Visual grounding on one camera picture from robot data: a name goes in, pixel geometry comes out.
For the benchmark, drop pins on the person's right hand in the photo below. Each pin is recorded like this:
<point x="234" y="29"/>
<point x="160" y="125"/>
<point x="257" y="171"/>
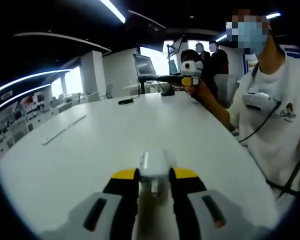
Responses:
<point x="200" y="92"/>

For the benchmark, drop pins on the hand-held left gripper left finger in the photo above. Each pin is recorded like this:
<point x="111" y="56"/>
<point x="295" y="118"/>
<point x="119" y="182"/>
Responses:
<point x="97" y="215"/>

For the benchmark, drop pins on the person in white shirt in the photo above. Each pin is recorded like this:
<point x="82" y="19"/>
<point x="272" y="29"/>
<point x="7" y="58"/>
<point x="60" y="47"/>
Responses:
<point x="265" y="150"/>

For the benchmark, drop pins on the desktop monitor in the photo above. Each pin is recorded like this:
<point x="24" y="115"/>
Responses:
<point x="145" y="65"/>

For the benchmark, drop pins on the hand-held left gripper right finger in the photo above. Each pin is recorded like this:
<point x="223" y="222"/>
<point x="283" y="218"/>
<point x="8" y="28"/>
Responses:
<point x="210" y="215"/>

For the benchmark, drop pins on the black desk stand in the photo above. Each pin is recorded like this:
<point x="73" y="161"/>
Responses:
<point x="168" y="93"/>

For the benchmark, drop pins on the white chest device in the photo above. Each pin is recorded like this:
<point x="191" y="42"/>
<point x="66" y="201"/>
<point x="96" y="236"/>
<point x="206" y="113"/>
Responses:
<point x="260" y="100"/>

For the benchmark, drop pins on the long curved ceiling light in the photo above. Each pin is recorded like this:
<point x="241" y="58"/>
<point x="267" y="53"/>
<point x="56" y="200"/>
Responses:
<point x="115" y="11"/>

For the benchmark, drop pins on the row of white office desks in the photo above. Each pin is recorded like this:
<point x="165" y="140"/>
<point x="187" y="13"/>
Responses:
<point x="15" y="125"/>

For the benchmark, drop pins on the blue framed wall board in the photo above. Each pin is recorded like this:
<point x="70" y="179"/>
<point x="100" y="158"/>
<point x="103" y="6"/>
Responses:
<point x="251" y="63"/>

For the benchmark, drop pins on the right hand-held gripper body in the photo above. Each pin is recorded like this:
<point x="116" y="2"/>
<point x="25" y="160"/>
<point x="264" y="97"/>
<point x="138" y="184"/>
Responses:
<point x="192" y="68"/>

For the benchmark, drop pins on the straight ceiling light strip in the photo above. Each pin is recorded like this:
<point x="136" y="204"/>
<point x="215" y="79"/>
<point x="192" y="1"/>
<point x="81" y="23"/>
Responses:
<point x="40" y="75"/>
<point x="20" y="96"/>

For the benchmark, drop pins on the white charger adapter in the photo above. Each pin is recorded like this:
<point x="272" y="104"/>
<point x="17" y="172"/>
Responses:
<point x="155" y="165"/>

